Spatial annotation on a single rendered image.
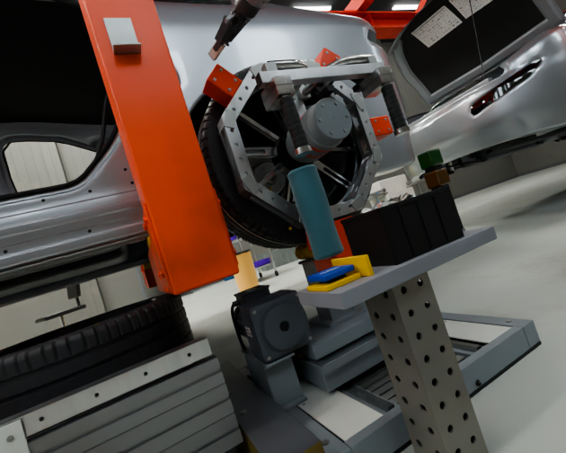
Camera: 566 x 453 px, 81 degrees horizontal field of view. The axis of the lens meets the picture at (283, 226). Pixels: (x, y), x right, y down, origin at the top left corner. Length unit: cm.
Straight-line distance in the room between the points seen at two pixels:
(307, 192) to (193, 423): 63
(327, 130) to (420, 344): 59
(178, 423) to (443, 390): 59
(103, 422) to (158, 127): 67
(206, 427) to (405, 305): 56
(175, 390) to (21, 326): 880
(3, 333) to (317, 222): 916
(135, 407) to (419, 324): 64
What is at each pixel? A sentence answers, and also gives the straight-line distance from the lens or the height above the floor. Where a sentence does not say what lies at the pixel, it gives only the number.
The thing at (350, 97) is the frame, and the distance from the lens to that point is 128.
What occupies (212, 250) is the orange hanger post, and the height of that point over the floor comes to 59.
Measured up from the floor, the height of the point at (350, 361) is 14.
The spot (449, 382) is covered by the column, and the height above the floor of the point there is 19.
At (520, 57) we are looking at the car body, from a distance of 366.
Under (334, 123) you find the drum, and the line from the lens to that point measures 100.
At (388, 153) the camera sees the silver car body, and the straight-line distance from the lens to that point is 188.
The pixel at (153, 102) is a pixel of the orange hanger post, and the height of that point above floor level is 97.
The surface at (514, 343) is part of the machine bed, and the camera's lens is 127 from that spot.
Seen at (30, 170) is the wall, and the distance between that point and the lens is 1000.
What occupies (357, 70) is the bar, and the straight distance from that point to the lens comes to 107.
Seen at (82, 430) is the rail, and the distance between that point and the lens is 92.
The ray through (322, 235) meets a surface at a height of 54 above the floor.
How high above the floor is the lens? 57
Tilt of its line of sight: 2 degrees up
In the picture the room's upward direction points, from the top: 18 degrees counter-clockwise
